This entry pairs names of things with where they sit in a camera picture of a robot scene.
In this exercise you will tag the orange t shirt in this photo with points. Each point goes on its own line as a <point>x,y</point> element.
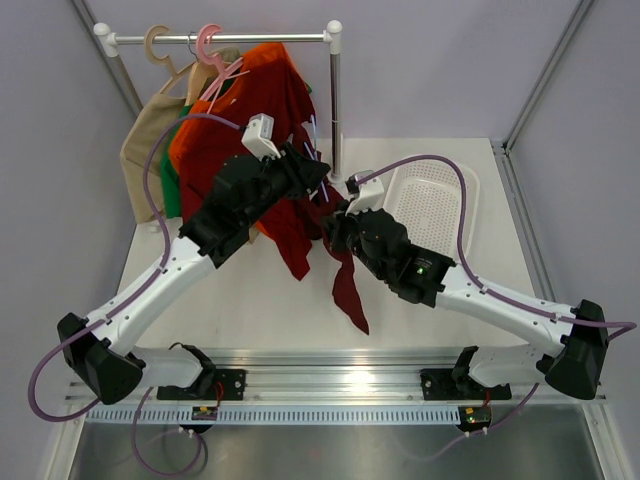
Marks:
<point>261,80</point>

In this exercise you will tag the aluminium table edge rail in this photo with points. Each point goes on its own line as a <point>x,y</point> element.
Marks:
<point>336,373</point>

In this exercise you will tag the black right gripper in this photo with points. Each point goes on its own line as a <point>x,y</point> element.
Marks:
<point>337,226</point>

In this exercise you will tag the aluminium corner frame post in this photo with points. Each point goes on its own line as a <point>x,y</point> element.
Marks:
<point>559,52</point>

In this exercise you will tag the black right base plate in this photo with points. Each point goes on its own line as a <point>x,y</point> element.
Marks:
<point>475,412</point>

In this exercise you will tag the beige t shirt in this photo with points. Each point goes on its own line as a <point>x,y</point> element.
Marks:
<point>148,172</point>

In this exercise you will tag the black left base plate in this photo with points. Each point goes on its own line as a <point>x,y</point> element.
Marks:
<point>225,387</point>

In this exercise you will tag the beige plastic hanger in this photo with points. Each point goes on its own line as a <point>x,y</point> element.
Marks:
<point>175,75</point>

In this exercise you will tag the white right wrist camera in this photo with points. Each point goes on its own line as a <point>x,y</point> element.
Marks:
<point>364,195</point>

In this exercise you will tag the pink plastic hanger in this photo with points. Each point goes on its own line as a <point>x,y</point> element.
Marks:
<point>211,70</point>

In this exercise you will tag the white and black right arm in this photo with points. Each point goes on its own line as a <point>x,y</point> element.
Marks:
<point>563,346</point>

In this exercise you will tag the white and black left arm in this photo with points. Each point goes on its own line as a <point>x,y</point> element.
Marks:
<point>101,347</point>

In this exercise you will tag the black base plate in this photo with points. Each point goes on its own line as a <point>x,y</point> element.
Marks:
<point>475,412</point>
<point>225,387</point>

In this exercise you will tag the light blue wire hanger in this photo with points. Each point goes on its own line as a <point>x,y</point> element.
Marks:
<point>312,152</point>

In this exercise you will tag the white slotted cable duct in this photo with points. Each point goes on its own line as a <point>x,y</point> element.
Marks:
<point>276,415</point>

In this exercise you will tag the white perforated plastic basket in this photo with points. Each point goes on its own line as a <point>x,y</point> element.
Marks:
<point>435,198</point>

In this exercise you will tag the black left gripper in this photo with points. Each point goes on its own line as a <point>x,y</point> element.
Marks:
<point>304,175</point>

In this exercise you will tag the white and chrome clothes rack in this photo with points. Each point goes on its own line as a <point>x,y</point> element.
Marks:
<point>330,36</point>

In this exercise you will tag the dark maroon t shirt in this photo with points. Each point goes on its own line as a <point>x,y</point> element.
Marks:
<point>345,280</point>

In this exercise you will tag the left aluminium frame post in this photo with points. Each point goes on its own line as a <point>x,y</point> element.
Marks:
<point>110,58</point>

